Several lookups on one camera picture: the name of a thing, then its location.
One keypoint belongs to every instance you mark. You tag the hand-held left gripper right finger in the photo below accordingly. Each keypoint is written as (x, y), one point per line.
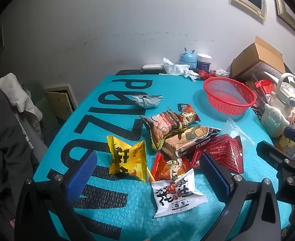
(215, 178)

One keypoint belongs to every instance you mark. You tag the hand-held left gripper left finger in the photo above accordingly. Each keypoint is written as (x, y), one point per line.
(83, 178)

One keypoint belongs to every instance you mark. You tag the dark red snack packet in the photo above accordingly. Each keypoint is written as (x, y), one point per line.
(225, 150)

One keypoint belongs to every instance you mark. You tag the white peanut packet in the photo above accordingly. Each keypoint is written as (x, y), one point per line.
(177, 200)

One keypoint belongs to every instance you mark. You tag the clear plastic zip bag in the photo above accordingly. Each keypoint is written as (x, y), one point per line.
(235, 128)

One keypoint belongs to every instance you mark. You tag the brown wafer packet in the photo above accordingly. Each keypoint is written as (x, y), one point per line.
(192, 138)

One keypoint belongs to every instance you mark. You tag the yellow snack packet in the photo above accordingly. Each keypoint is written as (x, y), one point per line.
(127, 155)

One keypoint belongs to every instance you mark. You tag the red cartoon snack packet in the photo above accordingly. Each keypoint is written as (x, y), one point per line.
(162, 168)
(187, 115)

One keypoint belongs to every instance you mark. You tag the yellow lollipop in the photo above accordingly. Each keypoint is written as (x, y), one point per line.
(150, 175)

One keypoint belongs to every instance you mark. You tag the red plastic basket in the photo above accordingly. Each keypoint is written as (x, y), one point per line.
(227, 105)

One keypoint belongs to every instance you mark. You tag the brown nut packet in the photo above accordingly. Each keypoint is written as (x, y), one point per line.
(160, 128)

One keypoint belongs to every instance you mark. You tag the orange plastic bag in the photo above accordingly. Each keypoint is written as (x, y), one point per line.
(288, 145)

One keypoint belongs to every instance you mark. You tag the cream water bottle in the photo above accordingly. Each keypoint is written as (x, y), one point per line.
(283, 93)

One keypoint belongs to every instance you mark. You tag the teal printed mat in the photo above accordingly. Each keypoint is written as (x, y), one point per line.
(207, 128)

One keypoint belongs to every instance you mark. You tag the red foil candy bag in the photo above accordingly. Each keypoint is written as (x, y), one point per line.
(262, 84)

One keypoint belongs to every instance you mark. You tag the cardboard box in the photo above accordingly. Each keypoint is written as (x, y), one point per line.
(257, 55)

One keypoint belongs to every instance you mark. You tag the dark cloth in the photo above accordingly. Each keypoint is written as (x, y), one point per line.
(1, 143)

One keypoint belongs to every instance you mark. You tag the clear candy wrapper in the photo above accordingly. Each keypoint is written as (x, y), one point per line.
(221, 73)

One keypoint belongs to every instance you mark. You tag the silver foil wrapper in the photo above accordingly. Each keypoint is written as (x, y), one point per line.
(147, 101)

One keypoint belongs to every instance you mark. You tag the red candy wrapper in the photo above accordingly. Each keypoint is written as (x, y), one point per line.
(204, 74)

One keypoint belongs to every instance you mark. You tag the crumpled white paper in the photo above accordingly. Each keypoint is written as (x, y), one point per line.
(191, 75)

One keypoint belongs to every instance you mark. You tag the dark jar with white lid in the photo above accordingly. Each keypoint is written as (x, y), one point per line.
(204, 65)

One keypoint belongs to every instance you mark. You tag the light grey jacket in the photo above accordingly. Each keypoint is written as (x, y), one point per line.
(14, 90)

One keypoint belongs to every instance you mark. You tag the white tissue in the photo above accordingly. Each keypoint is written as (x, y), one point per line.
(175, 66)

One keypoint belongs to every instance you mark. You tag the framed picture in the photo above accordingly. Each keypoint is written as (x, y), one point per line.
(285, 12)

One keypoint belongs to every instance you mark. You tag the blue deer humidifier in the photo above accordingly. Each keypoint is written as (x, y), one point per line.
(187, 59)

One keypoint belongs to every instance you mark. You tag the flat white box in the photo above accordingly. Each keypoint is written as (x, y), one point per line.
(151, 67)

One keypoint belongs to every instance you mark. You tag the beige wall hatch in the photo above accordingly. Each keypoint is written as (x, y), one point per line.
(59, 103)

